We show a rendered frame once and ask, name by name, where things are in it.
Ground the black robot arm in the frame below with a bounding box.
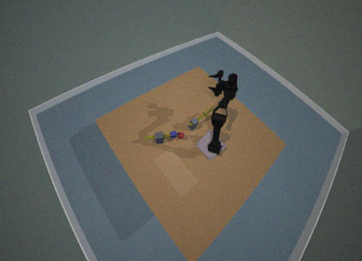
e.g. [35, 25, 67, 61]
[208, 73, 238, 155]

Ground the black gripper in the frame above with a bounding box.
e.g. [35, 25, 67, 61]
[208, 71, 229, 96]

